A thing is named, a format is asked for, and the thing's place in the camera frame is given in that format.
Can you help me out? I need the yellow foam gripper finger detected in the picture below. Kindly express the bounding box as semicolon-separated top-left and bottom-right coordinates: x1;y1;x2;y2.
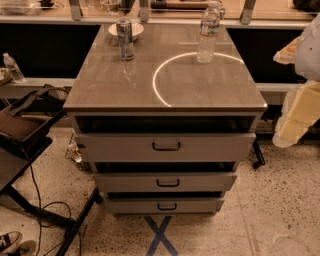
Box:
272;82;320;148

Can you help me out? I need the clear plastic water bottle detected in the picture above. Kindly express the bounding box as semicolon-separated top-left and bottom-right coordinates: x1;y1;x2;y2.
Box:
197;0;220;63

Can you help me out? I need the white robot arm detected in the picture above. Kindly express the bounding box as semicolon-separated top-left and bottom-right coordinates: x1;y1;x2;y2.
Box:
272;24;320;148

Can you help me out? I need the small water bottle on shelf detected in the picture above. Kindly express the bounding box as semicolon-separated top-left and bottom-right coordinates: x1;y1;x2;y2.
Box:
3;53;25;83

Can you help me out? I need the top grey drawer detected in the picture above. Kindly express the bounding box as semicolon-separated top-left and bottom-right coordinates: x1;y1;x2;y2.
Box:
75;133;256;162

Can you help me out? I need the grey drawer cabinet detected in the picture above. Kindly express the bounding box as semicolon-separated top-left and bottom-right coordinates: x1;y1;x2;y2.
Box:
64;24;267;200

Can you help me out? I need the white ceramic bowl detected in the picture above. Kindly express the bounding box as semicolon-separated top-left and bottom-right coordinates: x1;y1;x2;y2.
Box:
108;22;144;41

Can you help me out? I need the silver drink can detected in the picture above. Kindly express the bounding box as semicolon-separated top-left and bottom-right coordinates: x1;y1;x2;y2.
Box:
116;18;134;61

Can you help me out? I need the bottom grey drawer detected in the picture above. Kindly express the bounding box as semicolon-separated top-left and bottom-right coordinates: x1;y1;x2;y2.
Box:
106;197;224;214

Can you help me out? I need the black side table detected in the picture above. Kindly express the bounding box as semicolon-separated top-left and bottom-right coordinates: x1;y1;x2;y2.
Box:
0;136;103;256

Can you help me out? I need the black and white sneaker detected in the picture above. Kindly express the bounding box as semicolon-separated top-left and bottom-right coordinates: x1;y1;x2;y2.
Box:
0;231;22;256

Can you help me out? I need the black cable on floor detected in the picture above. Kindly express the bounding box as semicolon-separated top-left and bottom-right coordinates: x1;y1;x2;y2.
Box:
19;149;84;256

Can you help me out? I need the brown bag with strap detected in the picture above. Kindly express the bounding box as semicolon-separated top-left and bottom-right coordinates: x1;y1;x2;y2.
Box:
0;83;69;158

